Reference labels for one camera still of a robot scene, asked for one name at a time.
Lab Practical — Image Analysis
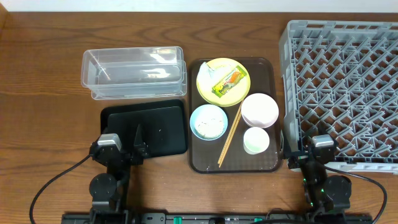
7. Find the white green cup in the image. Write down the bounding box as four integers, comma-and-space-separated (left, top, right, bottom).
243, 127, 270, 155

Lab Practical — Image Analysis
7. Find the light blue bowl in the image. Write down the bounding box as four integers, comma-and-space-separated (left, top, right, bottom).
190, 104, 228, 141

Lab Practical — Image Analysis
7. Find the white tissue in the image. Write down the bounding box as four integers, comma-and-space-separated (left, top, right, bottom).
197, 62, 232, 90

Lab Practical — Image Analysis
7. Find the green orange snack wrapper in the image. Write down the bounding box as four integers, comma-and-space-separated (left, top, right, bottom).
212, 65, 248, 98

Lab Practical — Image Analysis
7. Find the pile of white rice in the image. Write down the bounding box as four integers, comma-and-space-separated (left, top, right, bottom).
194, 114, 224, 139

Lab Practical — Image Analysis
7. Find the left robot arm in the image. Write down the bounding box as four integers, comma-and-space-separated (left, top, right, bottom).
89, 125, 148, 223

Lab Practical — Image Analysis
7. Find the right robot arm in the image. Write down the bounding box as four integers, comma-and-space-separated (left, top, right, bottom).
281, 126, 352, 222

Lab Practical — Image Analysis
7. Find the grey plastic dishwasher rack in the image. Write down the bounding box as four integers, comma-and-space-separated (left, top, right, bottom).
279, 20, 397, 174

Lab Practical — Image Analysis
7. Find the clear plastic waste bin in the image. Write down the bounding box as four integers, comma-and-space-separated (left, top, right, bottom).
81, 46, 187, 100

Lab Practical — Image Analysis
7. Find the black plastic tray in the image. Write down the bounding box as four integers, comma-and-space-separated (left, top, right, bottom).
100, 99, 188, 158

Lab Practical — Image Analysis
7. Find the pink round bowl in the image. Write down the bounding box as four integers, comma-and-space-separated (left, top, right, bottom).
241, 93, 279, 128

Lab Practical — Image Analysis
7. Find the wooden chopstick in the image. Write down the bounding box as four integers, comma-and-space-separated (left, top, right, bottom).
217, 100, 243, 166
218, 105, 243, 169

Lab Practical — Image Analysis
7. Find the yellow round plate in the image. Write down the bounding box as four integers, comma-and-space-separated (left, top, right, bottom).
197, 58, 251, 107

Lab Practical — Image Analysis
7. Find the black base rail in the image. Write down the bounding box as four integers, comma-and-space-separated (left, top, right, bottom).
60, 212, 373, 224

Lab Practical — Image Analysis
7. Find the left black cable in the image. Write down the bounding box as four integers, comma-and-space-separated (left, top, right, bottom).
29, 154, 94, 224

